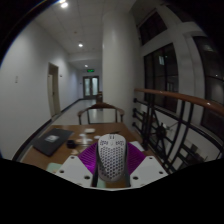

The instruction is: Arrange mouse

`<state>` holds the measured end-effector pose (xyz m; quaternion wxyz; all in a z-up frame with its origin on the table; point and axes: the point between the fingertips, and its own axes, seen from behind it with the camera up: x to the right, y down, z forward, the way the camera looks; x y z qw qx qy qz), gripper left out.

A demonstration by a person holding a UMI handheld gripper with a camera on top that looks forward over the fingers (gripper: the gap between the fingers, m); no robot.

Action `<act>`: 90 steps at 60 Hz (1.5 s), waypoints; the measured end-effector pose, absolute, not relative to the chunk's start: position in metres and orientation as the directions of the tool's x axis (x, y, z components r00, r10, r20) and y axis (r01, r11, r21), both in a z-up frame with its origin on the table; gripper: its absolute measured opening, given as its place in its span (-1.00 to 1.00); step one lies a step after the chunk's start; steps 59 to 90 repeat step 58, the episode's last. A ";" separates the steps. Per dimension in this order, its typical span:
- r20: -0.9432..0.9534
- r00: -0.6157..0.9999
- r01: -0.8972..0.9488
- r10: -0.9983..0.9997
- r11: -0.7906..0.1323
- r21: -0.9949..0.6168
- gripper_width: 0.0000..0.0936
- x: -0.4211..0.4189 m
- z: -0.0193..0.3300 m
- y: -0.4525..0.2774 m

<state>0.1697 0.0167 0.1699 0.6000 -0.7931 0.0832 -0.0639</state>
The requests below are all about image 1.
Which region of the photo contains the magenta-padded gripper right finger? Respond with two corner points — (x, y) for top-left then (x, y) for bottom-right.
(124, 143), (169, 190)

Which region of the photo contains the wooden armchair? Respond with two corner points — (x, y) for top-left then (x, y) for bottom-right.
(77, 102), (125, 126)

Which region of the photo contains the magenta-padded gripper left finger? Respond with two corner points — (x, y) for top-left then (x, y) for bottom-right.
(54, 141), (100, 188)

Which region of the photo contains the white perforated computer mouse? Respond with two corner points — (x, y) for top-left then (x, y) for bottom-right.
(96, 133), (129, 183)

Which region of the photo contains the black railing with wooden handrail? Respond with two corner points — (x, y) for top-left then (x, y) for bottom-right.
(132, 87), (224, 174)

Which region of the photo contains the pale green mouse pad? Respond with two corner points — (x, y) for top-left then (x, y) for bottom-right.
(45, 162), (65, 174)

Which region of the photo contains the black laptop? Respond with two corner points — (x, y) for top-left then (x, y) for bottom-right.
(31, 128), (75, 157)

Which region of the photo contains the beige side door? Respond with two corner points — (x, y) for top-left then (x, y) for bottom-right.
(46, 62), (62, 118)

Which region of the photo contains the double glass door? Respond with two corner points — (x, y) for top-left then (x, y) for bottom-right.
(82, 75), (100, 100)

